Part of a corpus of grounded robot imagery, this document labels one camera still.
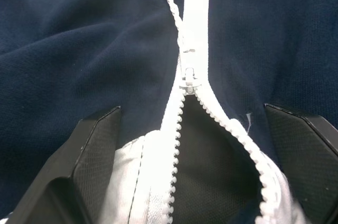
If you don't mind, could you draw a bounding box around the white twisted pull cord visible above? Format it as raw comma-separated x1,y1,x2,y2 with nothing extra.
156,0,196,54

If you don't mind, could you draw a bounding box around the white zipper slider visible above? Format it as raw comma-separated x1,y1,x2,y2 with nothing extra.
178,67,202,96

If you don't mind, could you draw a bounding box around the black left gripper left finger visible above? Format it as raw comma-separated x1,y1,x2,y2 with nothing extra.
11,106,123,224

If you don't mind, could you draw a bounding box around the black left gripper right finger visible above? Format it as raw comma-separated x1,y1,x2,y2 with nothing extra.
264,103,338,224

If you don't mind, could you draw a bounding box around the navy blue zip jacket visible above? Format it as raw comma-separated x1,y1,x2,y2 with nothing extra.
0,0,338,224

